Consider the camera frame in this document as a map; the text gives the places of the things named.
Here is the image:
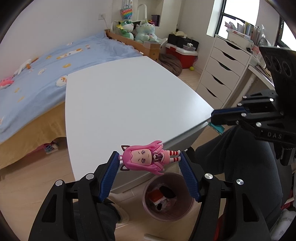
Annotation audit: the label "pink hair doll figure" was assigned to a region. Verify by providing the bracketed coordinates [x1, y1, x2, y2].
[119, 141, 181, 175]

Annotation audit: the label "blue binder clip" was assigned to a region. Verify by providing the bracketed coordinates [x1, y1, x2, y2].
[208, 122, 225, 135]

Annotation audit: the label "black fabric organizer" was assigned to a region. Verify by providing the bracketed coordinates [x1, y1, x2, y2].
[159, 185, 178, 199]

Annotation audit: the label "red plastic box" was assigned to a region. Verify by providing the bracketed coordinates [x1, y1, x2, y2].
[148, 189, 166, 205]

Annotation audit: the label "mauve trash bin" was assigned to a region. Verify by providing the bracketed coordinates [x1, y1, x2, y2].
[142, 173, 195, 222]

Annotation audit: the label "right hand black glove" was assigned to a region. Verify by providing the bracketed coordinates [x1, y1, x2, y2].
[273, 143, 295, 166]

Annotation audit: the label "white drawer cabinet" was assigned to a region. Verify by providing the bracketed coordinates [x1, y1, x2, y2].
[196, 35, 252, 109]

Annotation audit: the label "red cooler box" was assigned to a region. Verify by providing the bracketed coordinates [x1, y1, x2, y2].
[166, 44, 198, 69]

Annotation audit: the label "brown bean bag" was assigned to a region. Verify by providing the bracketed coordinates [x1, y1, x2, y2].
[157, 53, 183, 76]

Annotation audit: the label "books on desk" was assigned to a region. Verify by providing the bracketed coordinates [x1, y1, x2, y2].
[225, 22, 271, 54]

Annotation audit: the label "black bag on cooler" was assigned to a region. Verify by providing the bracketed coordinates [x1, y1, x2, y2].
[168, 33, 199, 51]

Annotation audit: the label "white folding chair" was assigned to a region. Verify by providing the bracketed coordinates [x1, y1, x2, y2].
[137, 4, 168, 45]

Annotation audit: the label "white bedside table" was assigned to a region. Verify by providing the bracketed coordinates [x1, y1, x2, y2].
[65, 56, 213, 180]

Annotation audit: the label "light green unicorn plush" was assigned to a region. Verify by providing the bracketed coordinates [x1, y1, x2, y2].
[134, 20, 159, 44]

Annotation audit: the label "bed with blue blanket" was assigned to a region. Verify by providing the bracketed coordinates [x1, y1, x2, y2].
[1, 31, 160, 168]

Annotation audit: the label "green dragon plush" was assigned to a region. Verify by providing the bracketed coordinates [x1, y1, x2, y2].
[116, 19, 134, 40]

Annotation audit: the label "rainbow pop bag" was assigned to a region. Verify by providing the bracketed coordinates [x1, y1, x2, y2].
[120, 0, 133, 20]

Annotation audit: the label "pink plush on bed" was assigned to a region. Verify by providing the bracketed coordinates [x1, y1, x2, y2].
[0, 77, 14, 89]

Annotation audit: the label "white goose plush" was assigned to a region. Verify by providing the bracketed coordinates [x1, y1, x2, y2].
[13, 58, 38, 76]

